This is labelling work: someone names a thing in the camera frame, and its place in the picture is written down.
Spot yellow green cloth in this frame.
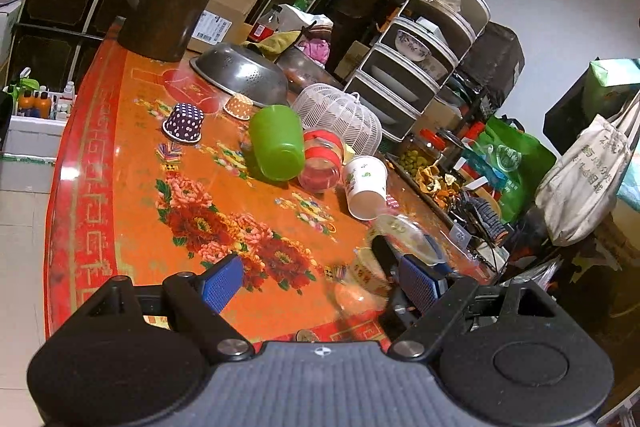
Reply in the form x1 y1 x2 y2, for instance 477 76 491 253
241 28 302 60

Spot glass jar of green pickles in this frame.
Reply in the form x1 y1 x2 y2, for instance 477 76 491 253
399 134 444 171

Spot steel colander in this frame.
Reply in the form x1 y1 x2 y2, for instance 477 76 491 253
189 43 290 108

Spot white foam box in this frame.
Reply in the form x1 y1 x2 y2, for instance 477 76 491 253
0 113 72 158

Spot printed paper cup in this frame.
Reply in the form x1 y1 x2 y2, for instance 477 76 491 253
349 247 397 298

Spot white floral paper cup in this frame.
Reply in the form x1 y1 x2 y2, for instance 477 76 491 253
343 155 389 221

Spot green shopping bag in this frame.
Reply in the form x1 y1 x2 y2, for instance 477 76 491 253
470 116 557 225

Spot purple polka dot paper cup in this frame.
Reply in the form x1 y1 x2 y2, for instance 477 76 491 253
163 102 205 144

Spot orange polka dot paper cup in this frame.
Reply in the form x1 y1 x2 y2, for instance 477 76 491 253
223 93 255 121

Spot orange floral tablecloth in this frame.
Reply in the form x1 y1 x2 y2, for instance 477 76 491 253
44 18 493 344

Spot pink cloth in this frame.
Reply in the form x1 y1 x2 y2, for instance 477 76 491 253
303 38 332 64

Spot blue patterned porcelain bowl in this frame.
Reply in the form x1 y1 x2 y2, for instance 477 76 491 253
395 30 432 64

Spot cardboard box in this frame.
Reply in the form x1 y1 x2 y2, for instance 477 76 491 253
187 0 259 54

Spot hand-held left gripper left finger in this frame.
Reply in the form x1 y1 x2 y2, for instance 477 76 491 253
134 253 254 363

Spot dried orange peels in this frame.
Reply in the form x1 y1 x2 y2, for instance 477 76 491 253
416 163 472 208

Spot dark woven box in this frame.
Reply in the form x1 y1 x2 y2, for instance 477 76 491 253
457 21 526 120

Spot clear plastic lidded cup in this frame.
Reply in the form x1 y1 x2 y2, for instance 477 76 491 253
372 213 449 269

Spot green carton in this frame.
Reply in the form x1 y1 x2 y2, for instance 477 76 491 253
587 58 640 108

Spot red striped glass jar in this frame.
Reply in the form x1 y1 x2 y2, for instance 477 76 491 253
298 129 346 194

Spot green plastic cup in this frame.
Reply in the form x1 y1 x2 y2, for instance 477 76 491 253
248 105 306 182

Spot white tiered dish rack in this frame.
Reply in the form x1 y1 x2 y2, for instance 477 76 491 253
344 0 491 142

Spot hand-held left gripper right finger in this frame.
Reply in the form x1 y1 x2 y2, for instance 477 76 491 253
388 255 557 359

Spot striped knit cloth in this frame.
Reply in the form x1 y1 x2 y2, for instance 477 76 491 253
470 198 510 244

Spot white canvas tote bag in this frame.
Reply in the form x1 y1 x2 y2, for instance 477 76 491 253
535 93 640 247

